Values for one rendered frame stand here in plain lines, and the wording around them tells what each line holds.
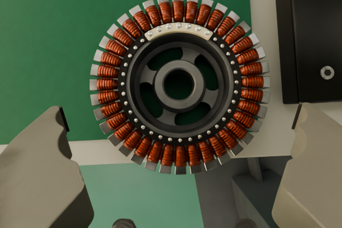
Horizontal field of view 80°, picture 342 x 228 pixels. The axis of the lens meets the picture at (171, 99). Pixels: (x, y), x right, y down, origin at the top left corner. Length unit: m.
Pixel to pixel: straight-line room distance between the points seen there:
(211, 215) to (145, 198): 0.29
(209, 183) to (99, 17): 0.86
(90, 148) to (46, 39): 0.09
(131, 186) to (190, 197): 0.27
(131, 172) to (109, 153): 0.80
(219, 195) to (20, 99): 0.89
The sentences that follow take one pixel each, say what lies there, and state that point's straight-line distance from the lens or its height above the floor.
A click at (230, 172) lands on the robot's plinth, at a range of 0.97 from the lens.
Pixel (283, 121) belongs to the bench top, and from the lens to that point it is 0.18.
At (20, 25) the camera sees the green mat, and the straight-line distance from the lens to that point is 0.21.
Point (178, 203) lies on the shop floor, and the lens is 1.00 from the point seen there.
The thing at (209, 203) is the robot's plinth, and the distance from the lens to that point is 1.00.
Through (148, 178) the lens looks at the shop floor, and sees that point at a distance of 0.97.
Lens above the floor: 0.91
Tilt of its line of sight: 88 degrees down
